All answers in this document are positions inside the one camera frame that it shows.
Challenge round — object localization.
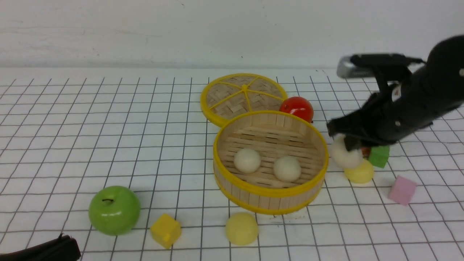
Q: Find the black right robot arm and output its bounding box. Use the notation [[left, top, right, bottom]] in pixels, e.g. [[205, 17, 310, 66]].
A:
[[326, 35, 464, 151]]

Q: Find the green cube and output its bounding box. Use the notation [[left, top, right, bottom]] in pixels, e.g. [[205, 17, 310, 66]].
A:
[[367, 146, 390, 169]]

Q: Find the white grid tablecloth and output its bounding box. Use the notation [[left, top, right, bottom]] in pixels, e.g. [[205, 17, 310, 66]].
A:
[[0, 69, 463, 261]]

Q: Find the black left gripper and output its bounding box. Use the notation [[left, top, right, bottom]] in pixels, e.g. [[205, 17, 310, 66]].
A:
[[0, 233, 81, 261]]

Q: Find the orange cube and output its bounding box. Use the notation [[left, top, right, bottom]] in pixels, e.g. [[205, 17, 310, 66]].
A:
[[361, 147, 371, 158]]

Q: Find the yellow cube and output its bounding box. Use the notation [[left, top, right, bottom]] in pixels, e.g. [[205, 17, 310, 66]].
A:
[[150, 213, 181, 249]]

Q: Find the white bun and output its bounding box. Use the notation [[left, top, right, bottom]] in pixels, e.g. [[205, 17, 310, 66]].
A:
[[329, 135, 363, 169], [233, 148, 261, 174], [273, 156, 302, 182]]

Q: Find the green apple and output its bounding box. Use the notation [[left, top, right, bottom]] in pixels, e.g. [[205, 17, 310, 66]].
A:
[[88, 186, 141, 236]]

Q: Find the red tomato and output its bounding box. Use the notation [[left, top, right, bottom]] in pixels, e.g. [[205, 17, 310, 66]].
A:
[[279, 96, 314, 123]]

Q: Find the pink cube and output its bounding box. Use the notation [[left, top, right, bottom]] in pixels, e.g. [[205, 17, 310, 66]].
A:
[[388, 176, 418, 206]]

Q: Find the yellow bun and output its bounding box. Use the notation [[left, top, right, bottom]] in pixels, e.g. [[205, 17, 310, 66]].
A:
[[344, 159, 375, 184], [225, 212, 259, 246]]

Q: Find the yellow bun front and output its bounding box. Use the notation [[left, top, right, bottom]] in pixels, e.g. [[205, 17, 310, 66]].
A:
[[225, 212, 259, 246]]

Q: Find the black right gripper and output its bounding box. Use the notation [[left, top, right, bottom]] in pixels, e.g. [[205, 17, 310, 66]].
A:
[[326, 82, 435, 152]]

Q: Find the woven bamboo steamer lid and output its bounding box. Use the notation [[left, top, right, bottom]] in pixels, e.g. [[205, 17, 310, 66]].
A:
[[199, 73, 288, 127]]

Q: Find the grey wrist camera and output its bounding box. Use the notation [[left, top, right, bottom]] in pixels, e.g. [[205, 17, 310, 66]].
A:
[[336, 53, 406, 79]]

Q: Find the bamboo steamer tray yellow rim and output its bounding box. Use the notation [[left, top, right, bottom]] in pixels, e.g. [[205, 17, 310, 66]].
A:
[[213, 111, 329, 215]]

